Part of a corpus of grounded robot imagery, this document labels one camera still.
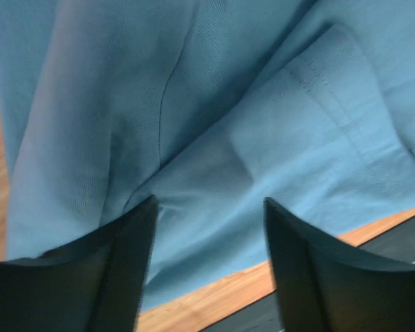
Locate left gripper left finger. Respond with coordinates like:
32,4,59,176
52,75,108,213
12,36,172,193
0,196,158,331

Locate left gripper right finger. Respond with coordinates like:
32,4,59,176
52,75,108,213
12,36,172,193
264,198,415,331

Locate grey blue t shirt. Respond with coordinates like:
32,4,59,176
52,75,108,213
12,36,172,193
0,1,415,310

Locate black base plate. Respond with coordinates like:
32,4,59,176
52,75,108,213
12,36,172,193
210,207,415,331

